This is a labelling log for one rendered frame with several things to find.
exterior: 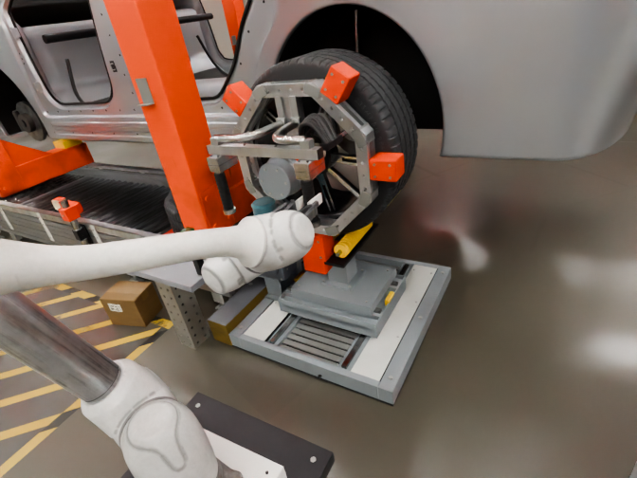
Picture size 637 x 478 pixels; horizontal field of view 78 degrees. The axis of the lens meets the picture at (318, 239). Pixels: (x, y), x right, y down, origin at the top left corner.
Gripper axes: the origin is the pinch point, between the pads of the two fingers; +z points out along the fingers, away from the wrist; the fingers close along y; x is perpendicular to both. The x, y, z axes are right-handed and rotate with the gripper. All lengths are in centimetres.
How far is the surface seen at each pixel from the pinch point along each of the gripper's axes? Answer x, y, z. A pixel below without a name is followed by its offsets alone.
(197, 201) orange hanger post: -12, -63, 11
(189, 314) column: -64, -74, -4
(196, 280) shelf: -38, -56, -7
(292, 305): -68, -35, 23
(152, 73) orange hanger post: 37, -65, 11
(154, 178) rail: -51, -219, 100
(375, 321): -68, 4, 27
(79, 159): -25, -255, 68
